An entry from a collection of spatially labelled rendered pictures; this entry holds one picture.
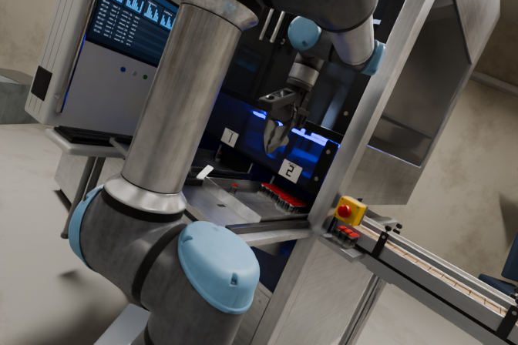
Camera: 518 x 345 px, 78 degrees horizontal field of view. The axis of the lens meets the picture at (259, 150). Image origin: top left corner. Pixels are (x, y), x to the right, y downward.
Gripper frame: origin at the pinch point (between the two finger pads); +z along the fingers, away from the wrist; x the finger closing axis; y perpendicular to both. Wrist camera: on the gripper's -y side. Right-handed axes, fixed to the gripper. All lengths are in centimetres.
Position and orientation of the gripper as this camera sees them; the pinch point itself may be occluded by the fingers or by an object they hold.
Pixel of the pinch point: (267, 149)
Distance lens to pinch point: 89.4
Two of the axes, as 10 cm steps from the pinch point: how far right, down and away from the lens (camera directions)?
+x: -7.0, -3.8, 6.0
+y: 6.1, 1.3, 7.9
